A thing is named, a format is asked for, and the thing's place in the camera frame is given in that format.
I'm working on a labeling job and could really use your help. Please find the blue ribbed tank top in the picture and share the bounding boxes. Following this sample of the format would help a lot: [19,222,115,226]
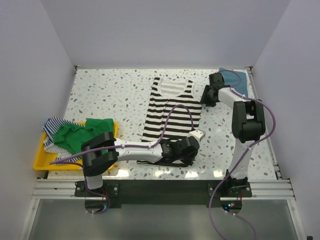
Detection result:
[219,68,248,97]

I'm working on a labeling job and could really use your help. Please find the black white striped tank top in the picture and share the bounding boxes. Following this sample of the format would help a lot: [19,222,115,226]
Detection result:
[136,76,203,170]

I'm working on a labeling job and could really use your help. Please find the yellow plastic tray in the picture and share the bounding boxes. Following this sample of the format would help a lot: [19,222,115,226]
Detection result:
[33,122,118,171]

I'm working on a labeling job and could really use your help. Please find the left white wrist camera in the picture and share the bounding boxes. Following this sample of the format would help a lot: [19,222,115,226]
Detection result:
[187,129,206,142]

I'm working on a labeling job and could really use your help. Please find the blue white striped tank top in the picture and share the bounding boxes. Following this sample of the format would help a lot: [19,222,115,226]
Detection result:
[42,117,80,161]

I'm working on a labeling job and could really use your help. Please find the green tank top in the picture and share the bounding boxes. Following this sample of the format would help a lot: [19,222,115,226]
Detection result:
[53,118,114,155]

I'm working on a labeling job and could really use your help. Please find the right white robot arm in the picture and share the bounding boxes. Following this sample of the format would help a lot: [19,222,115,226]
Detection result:
[200,72,266,197]

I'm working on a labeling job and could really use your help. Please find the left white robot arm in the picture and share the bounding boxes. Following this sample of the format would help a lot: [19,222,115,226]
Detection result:
[81,129,205,196]

